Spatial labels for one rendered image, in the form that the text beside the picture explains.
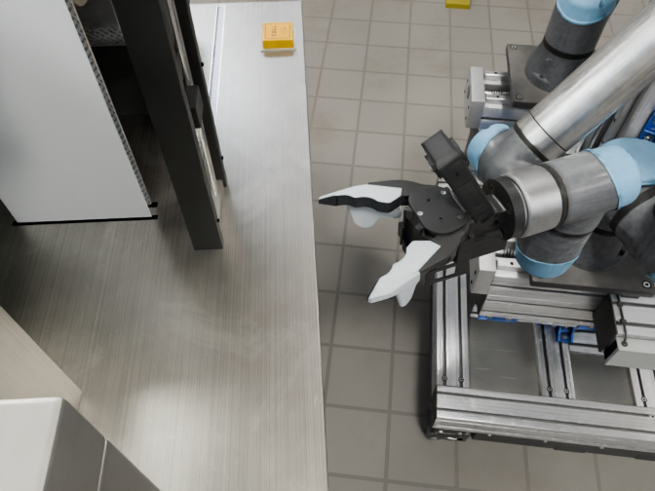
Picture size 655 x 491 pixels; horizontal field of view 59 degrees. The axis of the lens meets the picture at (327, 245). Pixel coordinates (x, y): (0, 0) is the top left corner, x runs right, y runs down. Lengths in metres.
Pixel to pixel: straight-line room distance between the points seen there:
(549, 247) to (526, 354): 1.01
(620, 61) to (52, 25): 0.70
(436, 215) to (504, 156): 0.24
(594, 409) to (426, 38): 1.96
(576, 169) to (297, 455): 0.52
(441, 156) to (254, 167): 0.62
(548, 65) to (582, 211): 0.83
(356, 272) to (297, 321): 1.13
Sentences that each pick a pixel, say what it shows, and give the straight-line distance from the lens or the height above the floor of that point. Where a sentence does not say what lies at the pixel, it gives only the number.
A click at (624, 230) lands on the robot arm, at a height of 0.98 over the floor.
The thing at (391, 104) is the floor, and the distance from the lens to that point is 2.63.
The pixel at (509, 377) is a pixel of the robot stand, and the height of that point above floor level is 0.21.
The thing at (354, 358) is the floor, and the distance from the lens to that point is 1.88.
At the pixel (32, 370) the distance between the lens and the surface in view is 0.80.
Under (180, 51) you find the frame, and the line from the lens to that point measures 0.85.
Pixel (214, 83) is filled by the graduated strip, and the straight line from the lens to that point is 1.32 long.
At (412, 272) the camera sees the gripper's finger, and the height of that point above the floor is 1.25.
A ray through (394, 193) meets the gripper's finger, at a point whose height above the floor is 1.24.
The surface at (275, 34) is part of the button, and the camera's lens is 1.40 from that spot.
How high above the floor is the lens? 1.72
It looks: 55 degrees down
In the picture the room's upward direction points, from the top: straight up
